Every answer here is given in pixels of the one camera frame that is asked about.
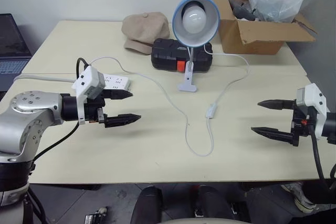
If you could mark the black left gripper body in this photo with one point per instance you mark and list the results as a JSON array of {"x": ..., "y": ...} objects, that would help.
[{"x": 92, "y": 110}]

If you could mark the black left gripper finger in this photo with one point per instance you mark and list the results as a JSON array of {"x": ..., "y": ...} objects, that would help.
[
  {"x": 122, "y": 120},
  {"x": 118, "y": 94}
]

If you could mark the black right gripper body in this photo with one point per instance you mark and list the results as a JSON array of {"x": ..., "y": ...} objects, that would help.
[{"x": 302, "y": 125}]

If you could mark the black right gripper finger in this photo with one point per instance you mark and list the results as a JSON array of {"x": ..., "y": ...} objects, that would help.
[
  {"x": 275, "y": 135},
  {"x": 278, "y": 104}
]

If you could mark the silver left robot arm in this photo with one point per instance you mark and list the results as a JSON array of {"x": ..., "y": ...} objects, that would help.
[{"x": 29, "y": 108}]

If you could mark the blue clip desk lamp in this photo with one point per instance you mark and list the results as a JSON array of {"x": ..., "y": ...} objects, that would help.
[{"x": 203, "y": 37}]

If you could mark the white power strip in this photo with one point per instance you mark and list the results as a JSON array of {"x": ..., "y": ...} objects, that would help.
[{"x": 118, "y": 81}]

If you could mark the black case with orange latch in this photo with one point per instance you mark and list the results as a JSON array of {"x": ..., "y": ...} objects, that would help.
[{"x": 165, "y": 53}]

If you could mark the white sneaker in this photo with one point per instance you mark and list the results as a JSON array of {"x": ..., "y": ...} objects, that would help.
[{"x": 299, "y": 195}]

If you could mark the beige newsboy cap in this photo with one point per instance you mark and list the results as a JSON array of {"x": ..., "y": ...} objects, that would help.
[{"x": 144, "y": 30}]

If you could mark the brown cardboard box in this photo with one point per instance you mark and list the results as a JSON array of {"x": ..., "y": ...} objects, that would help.
[{"x": 252, "y": 36}]

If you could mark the dark rounded shape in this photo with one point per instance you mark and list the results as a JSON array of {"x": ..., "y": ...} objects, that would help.
[{"x": 148, "y": 205}]

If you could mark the small metallic floor object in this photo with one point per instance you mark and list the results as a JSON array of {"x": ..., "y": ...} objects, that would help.
[{"x": 95, "y": 216}]

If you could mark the dark laptop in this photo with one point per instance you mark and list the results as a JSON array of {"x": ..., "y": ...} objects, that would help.
[{"x": 11, "y": 48}]

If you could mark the dark grey crumpled item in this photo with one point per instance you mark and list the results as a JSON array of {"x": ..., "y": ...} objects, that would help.
[{"x": 240, "y": 9}]

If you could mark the white light bulb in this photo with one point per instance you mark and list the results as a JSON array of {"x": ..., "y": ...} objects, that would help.
[{"x": 193, "y": 20}]

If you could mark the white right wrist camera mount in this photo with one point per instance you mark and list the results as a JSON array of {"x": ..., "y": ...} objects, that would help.
[{"x": 316, "y": 98}]

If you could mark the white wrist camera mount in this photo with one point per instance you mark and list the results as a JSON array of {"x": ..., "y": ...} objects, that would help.
[
  {"x": 89, "y": 75},
  {"x": 316, "y": 98}
]

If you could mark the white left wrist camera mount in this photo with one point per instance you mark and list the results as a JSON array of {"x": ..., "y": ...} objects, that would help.
[{"x": 89, "y": 75}]

